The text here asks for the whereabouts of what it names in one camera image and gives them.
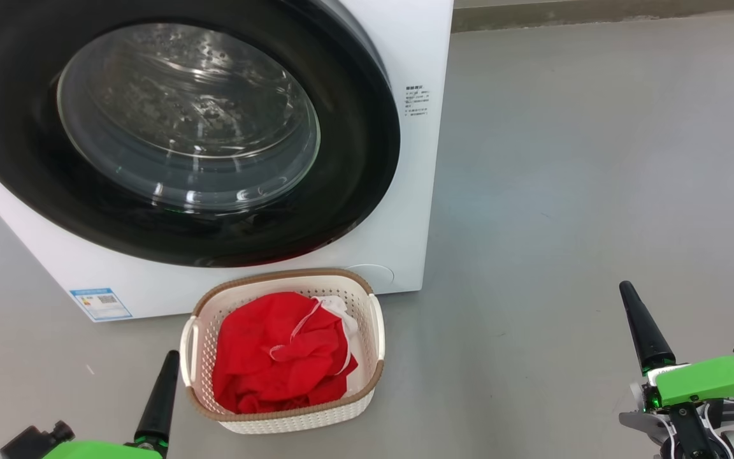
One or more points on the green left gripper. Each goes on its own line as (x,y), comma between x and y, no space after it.
(93,451)

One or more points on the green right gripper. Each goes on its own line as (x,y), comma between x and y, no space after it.
(717,379)

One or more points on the red garment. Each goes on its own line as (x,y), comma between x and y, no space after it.
(265,357)

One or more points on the round black glass washer door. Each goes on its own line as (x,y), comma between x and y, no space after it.
(354,191)

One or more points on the cream perforated laundry basket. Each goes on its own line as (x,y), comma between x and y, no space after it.
(290,417)

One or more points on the white front-load washing machine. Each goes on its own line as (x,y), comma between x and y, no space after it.
(405,223)

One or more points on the stainless steel washing machine drum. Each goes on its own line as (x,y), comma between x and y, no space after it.
(169,95)

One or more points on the blue energy label sticker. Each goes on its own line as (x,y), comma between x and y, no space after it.
(100,304)

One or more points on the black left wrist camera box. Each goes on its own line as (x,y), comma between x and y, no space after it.
(29,443)

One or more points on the dark grey wall baseboard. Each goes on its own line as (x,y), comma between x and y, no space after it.
(596,16)

